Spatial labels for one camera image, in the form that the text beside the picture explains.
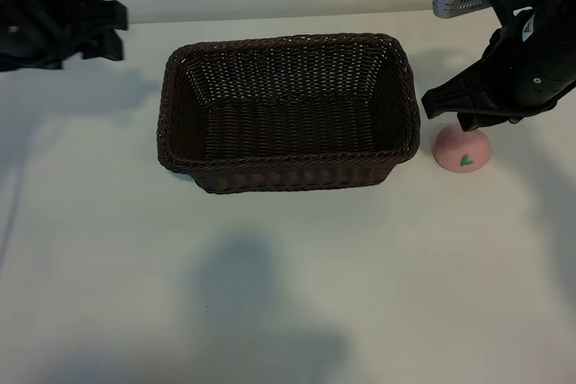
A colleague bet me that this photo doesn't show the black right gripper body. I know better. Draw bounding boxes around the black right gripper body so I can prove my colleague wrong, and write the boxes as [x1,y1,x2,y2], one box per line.
[479,1,576,123]

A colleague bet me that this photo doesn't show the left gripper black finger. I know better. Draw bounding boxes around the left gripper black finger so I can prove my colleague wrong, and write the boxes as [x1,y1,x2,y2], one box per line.
[58,0,131,32]
[67,29,126,62]

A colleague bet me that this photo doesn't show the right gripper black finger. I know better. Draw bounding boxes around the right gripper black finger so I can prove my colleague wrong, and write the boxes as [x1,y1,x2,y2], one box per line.
[456,112,515,133]
[420,62,491,120]

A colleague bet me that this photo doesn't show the dark brown wicker basket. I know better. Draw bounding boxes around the dark brown wicker basket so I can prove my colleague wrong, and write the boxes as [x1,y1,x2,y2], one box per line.
[157,32,422,195]

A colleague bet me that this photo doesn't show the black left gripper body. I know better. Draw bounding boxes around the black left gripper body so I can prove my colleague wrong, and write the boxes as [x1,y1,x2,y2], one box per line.
[0,0,69,73]

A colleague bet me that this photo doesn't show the pink peach with green leaf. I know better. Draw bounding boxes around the pink peach with green leaf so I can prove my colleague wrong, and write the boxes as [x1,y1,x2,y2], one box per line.
[432,125,493,174]

